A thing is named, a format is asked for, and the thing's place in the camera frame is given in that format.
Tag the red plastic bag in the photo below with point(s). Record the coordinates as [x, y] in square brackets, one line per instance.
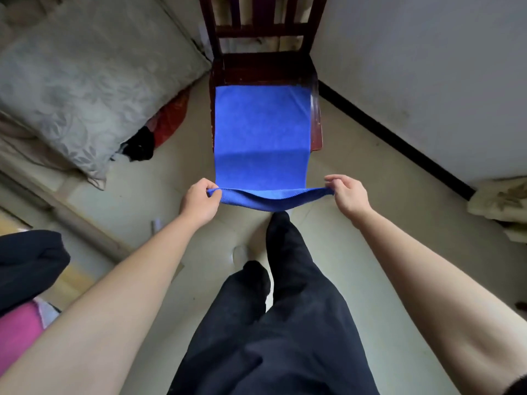
[171, 119]

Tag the person's left hand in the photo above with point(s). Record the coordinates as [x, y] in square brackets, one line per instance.
[197, 203]

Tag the person's right forearm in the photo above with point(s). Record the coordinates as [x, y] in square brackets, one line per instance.
[444, 308]

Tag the person's right thumb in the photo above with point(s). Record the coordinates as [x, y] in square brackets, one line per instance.
[333, 189]

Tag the person's left thumb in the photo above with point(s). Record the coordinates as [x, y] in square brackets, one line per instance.
[216, 198]

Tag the light wooden bed frame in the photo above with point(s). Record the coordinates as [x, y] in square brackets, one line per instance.
[61, 209]

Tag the pink cloth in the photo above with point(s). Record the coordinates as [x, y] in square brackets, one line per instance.
[16, 337]

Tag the person's white shoe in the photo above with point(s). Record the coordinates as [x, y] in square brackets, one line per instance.
[241, 255]

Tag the black folded garment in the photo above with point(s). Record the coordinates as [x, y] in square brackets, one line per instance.
[26, 267]

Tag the black crumpled cloth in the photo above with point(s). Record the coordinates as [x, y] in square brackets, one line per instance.
[139, 146]

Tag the person's black trousers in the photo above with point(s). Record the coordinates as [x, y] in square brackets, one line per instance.
[288, 333]

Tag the person's left forearm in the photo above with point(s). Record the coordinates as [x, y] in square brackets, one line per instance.
[103, 316]

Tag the dark red wooden chair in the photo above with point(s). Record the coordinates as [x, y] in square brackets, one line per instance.
[263, 65]

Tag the person's right hand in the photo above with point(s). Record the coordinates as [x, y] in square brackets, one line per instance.
[352, 199]

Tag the blue microfibre towel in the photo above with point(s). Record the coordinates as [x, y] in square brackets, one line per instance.
[261, 135]

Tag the black baseboard strip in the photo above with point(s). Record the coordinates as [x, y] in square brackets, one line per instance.
[395, 139]

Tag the grey leaf-patterned quilt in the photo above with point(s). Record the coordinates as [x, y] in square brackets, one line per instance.
[82, 69]

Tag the beige patterned cloth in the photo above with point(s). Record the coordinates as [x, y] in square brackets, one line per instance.
[500, 201]

